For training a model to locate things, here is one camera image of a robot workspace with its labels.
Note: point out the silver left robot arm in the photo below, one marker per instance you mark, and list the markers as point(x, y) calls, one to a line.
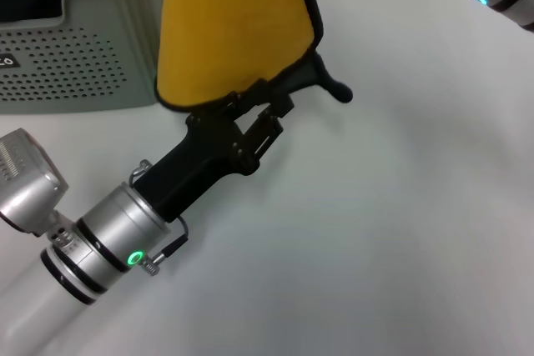
point(112, 231)

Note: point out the yellow and dark green towel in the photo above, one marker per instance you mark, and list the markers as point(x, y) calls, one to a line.
point(233, 31)

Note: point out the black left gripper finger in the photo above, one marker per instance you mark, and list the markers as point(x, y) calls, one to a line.
point(278, 108)
point(252, 95)

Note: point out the silver vented wrist camera box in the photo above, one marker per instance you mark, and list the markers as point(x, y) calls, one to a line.
point(29, 181)

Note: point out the grey-green perforated storage box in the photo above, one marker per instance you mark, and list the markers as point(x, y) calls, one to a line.
point(83, 60)

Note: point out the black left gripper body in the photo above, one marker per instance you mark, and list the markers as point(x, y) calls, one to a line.
point(200, 156)

